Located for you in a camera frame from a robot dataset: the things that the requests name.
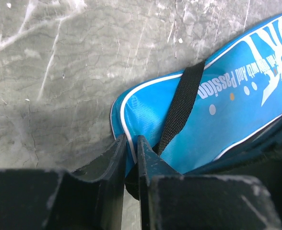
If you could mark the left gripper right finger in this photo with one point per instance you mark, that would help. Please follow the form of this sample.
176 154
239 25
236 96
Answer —
171 201

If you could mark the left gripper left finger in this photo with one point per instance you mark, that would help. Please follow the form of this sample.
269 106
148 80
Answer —
89 198

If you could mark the blue sport racket bag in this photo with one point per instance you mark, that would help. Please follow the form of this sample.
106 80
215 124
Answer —
197 115

